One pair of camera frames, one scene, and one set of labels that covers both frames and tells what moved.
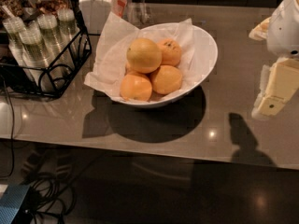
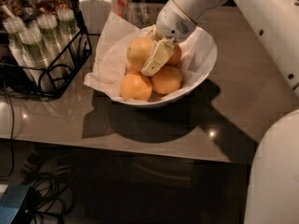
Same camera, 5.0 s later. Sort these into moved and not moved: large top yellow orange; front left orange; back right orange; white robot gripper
Moved: white robot gripper
Not moved: back right orange; large top yellow orange; front left orange
